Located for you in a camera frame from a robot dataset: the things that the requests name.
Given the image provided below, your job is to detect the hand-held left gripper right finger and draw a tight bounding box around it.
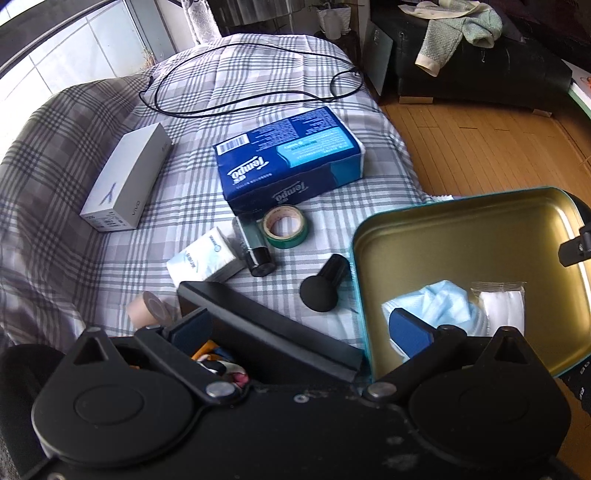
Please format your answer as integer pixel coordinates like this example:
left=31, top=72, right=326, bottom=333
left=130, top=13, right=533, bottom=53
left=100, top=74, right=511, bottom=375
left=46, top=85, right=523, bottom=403
left=365, top=308, right=534, bottom=404

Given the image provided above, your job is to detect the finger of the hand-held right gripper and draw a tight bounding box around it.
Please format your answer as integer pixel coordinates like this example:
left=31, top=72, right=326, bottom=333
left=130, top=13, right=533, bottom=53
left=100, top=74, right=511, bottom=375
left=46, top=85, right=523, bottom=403
left=558, top=225, right=591, bottom=267

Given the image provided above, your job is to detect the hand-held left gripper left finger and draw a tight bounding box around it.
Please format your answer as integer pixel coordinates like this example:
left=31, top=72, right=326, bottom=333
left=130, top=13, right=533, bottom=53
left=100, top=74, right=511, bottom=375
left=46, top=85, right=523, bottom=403
left=67, top=308, right=250, bottom=407

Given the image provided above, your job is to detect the blue face mask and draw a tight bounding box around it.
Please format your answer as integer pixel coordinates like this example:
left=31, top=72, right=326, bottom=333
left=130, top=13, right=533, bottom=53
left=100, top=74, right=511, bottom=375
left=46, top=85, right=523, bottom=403
left=381, top=280, right=483, bottom=361

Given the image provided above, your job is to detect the beige tape roll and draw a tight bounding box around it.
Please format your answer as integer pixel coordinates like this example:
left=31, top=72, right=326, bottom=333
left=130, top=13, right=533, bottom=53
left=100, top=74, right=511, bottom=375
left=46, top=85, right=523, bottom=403
left=127, top=291, right=178, bottom=330

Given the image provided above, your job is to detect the small white tissue pack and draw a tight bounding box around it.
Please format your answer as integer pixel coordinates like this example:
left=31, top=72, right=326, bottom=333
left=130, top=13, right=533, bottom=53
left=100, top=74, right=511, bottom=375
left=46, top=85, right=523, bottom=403
left=166, top=227, right=246, bottom=284

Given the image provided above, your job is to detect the black box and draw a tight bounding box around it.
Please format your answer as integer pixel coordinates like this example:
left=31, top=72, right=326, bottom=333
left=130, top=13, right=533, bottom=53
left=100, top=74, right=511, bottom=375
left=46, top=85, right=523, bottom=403
left=178, top=281, right=365, bottom=384

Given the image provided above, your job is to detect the white packet clear wrapper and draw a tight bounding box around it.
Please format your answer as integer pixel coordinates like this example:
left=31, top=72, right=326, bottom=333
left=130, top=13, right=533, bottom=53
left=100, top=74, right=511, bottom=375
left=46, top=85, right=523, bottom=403
left=470, top=281, right=527, bottom=335

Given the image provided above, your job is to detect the clear bottle black cap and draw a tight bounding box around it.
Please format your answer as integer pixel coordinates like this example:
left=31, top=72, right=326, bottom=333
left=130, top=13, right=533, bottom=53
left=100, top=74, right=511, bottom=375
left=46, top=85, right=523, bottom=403
left=231, top=216, right=277, bottom=278

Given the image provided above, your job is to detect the black massage head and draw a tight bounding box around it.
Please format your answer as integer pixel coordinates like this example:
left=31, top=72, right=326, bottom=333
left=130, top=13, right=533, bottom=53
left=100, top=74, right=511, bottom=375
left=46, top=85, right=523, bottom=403
left=299, top=253, right=349, bottom=313

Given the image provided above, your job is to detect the teal tin box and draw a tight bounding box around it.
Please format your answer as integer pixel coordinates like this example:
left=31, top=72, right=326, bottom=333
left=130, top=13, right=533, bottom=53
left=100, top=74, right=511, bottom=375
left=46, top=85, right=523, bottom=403
left=351, top=186, right=591, bottom=384

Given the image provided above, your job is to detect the green tape roll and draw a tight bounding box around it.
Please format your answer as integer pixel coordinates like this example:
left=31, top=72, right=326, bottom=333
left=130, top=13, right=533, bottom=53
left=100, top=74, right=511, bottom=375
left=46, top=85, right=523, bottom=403
left=262, top=206, right=311, bottom=250

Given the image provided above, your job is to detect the small orange item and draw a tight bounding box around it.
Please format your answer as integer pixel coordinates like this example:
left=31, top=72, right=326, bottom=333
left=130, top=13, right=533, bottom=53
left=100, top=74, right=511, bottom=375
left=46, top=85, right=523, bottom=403
left=191, top=339, right=218, bottom=361

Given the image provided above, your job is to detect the patterned cloth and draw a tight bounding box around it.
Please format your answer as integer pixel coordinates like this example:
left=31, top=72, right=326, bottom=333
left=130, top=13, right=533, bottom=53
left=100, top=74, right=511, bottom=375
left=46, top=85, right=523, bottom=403
left=203, top=354, right=250, bottom=384

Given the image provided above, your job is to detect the glass coffee table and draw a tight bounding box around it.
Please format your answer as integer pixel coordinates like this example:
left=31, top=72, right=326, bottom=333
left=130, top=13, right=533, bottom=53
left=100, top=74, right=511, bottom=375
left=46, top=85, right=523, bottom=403
left=568, top=60, right=591, bottom=121

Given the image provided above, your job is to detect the white phone box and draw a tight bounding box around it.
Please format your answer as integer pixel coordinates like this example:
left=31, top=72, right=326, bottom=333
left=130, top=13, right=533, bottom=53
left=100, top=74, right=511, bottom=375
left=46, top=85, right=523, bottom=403
left=79, top=124, right=174, bottom=232

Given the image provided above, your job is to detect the blue tissue pack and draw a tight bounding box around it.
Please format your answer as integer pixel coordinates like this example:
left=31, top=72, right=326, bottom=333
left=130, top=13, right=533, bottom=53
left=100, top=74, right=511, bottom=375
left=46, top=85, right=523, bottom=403
left=213, top=106, right=366, bottom=217

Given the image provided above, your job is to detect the black leather sofa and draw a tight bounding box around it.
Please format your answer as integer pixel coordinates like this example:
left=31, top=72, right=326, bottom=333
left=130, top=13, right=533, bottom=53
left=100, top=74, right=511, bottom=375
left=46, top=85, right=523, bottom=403
left=372, top=0, right=575, bottom=114

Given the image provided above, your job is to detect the grey plaid bedsheet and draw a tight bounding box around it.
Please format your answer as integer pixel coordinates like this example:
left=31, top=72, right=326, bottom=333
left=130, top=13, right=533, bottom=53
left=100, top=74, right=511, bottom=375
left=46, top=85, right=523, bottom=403
left=0, top=32, right=428, bottom=352

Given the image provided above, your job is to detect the green knit sweater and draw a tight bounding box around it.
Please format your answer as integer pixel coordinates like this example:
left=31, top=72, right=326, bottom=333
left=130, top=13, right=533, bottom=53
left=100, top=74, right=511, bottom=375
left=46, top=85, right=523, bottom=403
left=414, top=4, right=504, bottom=77

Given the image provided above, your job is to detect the grey panel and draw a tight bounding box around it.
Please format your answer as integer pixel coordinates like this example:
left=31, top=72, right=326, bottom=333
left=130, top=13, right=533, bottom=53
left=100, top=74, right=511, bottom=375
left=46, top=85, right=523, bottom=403
left=362, top=21, right=395, bottom=93

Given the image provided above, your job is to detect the cream cloth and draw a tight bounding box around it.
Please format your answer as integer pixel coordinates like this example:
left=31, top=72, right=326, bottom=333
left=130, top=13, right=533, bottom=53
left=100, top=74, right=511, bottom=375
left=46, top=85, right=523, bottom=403
left=399, top=0, right=485, bottom=20

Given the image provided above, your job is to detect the white lace curtain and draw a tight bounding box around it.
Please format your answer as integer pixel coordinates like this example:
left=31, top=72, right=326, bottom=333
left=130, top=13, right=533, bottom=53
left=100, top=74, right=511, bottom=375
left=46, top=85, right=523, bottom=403
left=180, top=0, right=222, bottom=44

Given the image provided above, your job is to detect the black cable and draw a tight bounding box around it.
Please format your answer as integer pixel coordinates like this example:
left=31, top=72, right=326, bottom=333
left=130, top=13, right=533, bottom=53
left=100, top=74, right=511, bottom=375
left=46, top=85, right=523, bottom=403
left=139, top=44, right=363, bottom=116

